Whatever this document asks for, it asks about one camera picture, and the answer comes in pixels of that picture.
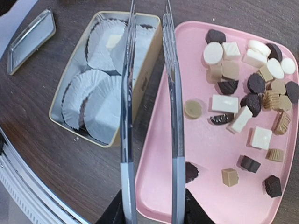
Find dark ridged chocolate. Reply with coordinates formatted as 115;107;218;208
240;155;261;173

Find beige tin box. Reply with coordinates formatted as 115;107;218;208
49;11;162;148

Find dark half-round chocolate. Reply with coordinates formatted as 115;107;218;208
210;113;234;126

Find dark square chocolate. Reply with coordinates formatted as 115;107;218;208
264;175;282;198

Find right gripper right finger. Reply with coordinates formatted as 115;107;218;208
184;189;213;224

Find caramel round chocolate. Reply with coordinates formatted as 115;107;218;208
184;100;202;119

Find tan ridged cup chocolate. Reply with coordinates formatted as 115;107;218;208
266;148;284;162

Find front aluminium rail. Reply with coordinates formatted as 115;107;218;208
0;130;89;224

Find pink tray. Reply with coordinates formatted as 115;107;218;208
135;21;299;224

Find metal tongs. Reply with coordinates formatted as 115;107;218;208
120;0;185;224

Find white square chocolate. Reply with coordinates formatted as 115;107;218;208
249;126;272;150

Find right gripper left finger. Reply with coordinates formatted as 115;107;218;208
97;189;126;224

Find dark shell chocolate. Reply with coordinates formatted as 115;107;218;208
185;161;199;183

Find white round chocolate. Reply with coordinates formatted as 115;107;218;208
203;42;223;65

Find white rectangular chocolate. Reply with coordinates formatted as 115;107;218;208
212;94;239;113

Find beige bear tin lid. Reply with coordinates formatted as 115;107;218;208
7;7;57;75

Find tan chocolate under tongs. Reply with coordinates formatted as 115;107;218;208
221;168;239;187

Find tan swirl chocolate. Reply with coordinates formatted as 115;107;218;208
273;112;291;135

